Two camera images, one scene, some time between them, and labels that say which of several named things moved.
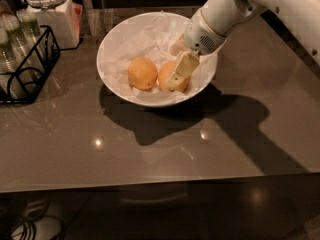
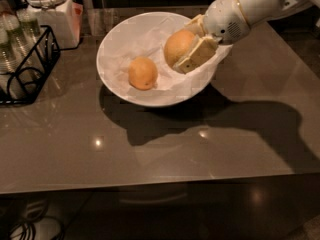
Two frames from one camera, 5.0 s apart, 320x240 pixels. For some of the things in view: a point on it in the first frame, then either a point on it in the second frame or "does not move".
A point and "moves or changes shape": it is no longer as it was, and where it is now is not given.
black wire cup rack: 25,83 does not move
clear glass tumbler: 101,21 does not move
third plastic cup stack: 8,51 does not move
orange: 165,70 moves or changes shape
